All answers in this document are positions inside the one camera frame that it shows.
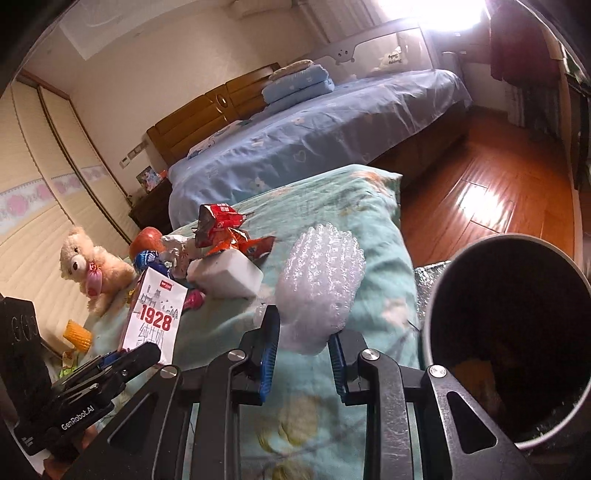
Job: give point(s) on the dark red garment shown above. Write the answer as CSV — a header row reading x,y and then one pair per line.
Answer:
x,y
521,46

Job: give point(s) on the grey round trash can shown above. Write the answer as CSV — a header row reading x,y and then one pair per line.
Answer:
x,y
508,332

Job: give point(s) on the photo frame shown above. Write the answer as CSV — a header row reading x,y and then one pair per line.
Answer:
x,y
147,179

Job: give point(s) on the wooden headboard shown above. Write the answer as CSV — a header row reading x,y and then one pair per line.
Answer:
x,y
194,115

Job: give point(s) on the sliding door wardrobe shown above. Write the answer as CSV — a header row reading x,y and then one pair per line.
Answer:
x,y
41,184

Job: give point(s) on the red snack wrapper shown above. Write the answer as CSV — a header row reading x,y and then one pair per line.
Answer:
x,y
219,221

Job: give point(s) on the folded blue quilt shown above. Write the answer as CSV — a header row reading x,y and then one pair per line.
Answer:
x,y
300,85

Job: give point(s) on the teal floral blanket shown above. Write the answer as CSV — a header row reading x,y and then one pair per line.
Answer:
x,y
378,221

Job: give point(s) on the red yellow apple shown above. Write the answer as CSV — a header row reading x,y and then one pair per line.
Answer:
x,y
145,242

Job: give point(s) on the bed with blue sheet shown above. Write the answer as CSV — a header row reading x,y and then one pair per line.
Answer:
x,y
323,134

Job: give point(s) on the flat blue white pillow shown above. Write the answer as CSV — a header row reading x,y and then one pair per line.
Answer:
x,y
217,138

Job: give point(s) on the white foam block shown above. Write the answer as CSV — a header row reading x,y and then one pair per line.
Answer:
x,y
226,277

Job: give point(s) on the dark wooden nightstand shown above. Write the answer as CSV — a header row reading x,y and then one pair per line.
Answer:
x,y
150,207

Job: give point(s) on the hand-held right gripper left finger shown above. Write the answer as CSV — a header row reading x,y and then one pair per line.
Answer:
x,y
270,353

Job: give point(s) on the green small packet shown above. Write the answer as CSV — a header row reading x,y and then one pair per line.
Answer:
x,y
67,364

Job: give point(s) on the beige teddy bear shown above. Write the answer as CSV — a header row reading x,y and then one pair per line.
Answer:
x,y
101,267

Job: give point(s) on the clear bubble wrap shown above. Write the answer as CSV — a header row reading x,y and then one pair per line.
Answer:
x,y
318,281

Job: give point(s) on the orange snack wrapper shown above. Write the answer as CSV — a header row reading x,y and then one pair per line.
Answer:
x,y
254,247

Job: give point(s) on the beige pillow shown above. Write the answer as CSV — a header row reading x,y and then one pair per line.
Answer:
x,y
288,68

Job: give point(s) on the silver foil bag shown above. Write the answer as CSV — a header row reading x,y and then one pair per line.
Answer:
x,y
431,290

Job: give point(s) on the wall switch plates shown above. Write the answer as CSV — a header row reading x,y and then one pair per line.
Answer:
x,y
134,154

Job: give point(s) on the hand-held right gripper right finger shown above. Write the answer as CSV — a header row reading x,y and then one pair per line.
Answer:
x,y
337,364

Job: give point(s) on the small plush toy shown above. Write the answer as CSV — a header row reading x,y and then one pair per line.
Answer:
x,y
387,60

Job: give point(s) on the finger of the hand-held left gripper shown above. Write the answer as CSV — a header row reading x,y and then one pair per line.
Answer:
x,y
94,371
138,360

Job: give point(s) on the pink small item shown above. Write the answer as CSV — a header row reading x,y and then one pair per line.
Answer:
x,y
194,300

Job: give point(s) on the yellow toy corn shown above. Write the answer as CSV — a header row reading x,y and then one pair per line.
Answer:
x,y
78,337

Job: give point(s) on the white milk carton red label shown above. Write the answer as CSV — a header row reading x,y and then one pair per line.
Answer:
x,y
152,318

